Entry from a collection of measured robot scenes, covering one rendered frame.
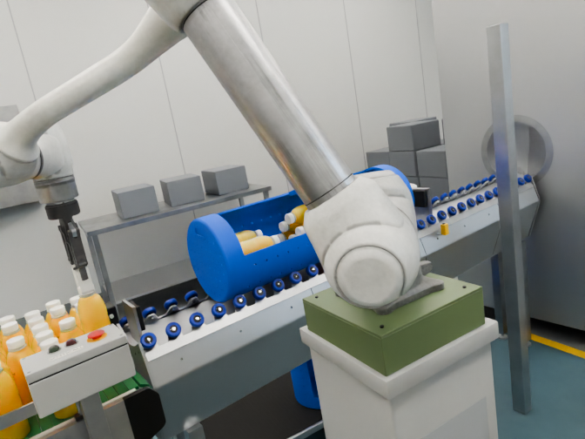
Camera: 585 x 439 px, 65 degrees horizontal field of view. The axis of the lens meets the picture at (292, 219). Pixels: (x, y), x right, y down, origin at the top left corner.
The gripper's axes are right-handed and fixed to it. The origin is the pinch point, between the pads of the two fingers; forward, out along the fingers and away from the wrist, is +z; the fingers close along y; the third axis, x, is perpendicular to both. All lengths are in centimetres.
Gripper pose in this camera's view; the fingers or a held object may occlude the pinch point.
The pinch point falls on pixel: (83, 278)
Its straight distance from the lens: 131.0
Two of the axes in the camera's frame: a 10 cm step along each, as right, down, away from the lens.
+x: -7.9, 2.7, -5.6
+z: 1.7, 9.6, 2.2
